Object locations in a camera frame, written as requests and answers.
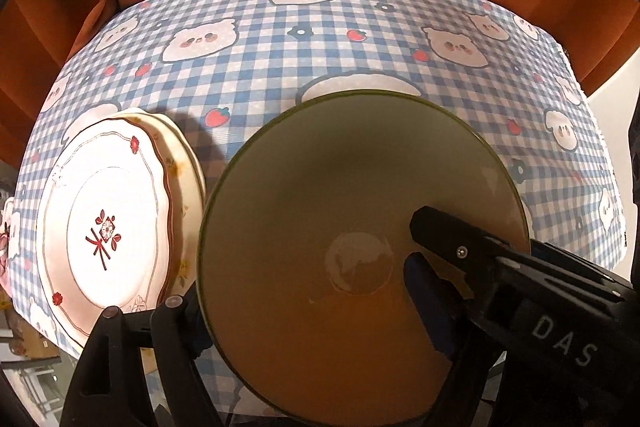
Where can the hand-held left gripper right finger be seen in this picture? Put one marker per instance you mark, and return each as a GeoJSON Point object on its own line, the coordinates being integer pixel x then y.
{"type": "Point", "coordinates": [427, 307]}

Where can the blue floral ceramic bowl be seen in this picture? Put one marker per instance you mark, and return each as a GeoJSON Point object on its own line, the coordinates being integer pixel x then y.
{"type": "Point", "coordinates": [300, 232]}

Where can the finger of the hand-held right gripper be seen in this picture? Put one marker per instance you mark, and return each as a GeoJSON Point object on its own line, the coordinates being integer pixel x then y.
{"type": "Point", "coordinates": [450, 237]}
{"type": "Point", "coordinates": [575, 267]}

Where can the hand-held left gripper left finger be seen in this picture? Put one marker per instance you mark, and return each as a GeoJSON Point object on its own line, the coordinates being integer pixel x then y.
{"type": "Point", "coordinates": [172, 322]}

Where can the blue checked printed tablecloth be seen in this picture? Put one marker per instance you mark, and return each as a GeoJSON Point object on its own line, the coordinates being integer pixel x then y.
{"type": "Point", "coordinates": [300, 57]}

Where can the scalloped yellow floral plate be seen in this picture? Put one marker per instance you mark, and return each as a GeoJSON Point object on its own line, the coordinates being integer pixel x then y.
{"type": "Point", "coordinates": [177, 227]}

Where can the red floral plate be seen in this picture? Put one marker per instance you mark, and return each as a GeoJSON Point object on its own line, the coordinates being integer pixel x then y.
{"type": "Point", "coordinates": [100, 187]}

